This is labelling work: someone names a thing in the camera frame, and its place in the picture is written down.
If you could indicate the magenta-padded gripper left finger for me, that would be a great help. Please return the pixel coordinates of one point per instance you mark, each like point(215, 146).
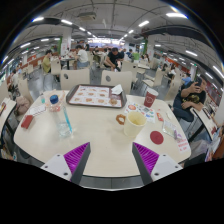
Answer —
point(56, 165)

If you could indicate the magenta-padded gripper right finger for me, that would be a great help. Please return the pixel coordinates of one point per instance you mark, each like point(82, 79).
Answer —
point(165, 166)

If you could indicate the clear blue-capped water bottle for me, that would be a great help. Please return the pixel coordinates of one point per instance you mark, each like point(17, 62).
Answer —
point(62, 123)

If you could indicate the white notice with red text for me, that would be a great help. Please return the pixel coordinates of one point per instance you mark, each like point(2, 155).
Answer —
point(183, 144)

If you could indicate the flat round red coaster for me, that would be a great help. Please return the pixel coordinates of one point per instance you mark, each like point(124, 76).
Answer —
point(156, 137)

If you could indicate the clear plastic pouch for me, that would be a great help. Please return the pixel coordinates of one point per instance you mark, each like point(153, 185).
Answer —
point(169, 129)

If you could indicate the small red sauce packet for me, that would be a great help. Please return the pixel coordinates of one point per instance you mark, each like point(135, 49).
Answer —
point(160, 117)

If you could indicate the crumpled white tissue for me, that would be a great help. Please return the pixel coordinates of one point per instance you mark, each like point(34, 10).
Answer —
point(169, 115)

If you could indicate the red wallet case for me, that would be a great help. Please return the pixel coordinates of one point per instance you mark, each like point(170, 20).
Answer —
point(27, 121)

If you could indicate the white printed card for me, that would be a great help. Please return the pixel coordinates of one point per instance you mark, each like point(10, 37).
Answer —
point(37, 110)

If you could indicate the cream cafeteria table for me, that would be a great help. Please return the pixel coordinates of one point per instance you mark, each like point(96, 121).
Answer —
point(8, 111)
point(204, 121)

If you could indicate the colourful printed leaflet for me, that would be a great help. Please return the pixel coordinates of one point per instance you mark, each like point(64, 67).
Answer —
point(143, 109)

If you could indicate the small teal bottle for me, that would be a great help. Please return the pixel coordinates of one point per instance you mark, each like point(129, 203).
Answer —
point(42, 98)

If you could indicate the pink backpack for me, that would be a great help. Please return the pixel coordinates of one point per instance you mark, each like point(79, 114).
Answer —
point(22, 105)

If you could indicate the red paper cup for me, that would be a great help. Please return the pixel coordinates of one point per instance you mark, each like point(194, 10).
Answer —
point(150, 98)

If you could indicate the person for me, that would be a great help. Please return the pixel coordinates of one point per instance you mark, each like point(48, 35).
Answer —
point(82, 56)
point(187, 79)
point(14, 79)
point(135, 56)
point(114, 58)
point(46, 63)
point(191, 98)

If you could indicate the dark tray with paper liner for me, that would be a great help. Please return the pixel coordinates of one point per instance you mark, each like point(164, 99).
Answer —
point(90, 96)

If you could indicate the group of cream chairs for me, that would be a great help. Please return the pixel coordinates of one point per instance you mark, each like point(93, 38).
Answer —
point(156, 78)

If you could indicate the cream chair with round hole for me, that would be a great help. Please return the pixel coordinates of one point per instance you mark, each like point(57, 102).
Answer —
point(78, 78)
point(120, 80)

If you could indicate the white paper napkin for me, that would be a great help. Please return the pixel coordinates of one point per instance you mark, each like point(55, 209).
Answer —
point(117, 89)

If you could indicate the group of ceiling lights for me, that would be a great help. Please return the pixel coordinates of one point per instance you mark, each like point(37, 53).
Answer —
point(143, 23)

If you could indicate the ceiling air conditioner unit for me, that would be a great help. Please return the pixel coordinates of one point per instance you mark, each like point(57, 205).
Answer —
point(87, 16)

